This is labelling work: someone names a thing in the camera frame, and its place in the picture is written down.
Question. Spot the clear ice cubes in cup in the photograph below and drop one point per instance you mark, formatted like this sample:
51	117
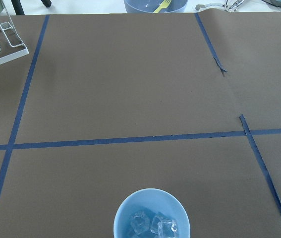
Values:
146	224

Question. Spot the blue bowl with fork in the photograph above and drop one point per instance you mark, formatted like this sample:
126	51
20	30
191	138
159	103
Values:
149	6

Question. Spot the yellow plastic fork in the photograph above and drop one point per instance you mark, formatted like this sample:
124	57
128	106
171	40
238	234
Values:
163	5

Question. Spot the light blue plastic cup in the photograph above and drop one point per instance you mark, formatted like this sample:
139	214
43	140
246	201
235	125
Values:
152	201

